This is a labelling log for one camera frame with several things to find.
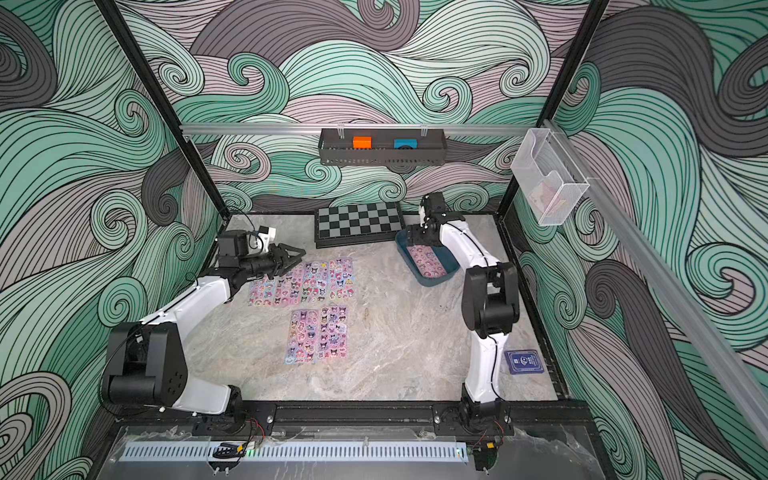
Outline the aluminium rail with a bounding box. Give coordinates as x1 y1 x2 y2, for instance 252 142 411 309
542 118 768 448
180 122 531 137

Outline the clear acrylic wall holder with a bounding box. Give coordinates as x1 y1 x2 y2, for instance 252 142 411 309
511 128 589 226

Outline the orange block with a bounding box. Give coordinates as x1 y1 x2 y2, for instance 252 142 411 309
352 136 373 150

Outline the black grey chessboard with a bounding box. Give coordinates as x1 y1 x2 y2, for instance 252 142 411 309
314 202 405 248

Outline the lilac small sticker sheet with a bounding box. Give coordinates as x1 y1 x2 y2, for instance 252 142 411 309
301 260 330 303

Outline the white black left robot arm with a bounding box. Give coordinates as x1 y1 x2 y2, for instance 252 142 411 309
98 228 306 423

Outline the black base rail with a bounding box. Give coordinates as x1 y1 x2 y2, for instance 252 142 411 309
122 400 592 437

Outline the teal block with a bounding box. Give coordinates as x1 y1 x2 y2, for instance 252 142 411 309
393 138 418 150

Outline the white slotted cable duct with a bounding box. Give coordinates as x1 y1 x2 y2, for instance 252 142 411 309
117 441 469 464

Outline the teal plastic storage box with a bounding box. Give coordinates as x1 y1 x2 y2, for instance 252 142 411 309
395 230 460 287

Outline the blue card pack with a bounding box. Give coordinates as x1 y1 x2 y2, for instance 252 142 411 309
504 350 545 375

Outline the black wall shelf tray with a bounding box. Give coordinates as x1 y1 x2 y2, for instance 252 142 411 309
318 129 448 168

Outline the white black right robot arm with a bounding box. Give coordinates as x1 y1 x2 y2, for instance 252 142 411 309
406 192 520 431

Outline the aluminium rail right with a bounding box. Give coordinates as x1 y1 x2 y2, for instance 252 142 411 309
542 118 768 448

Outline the aluminium rail back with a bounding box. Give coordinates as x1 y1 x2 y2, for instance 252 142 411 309
180 122 531 137

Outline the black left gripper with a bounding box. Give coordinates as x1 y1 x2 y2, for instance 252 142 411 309
241 245 306 280

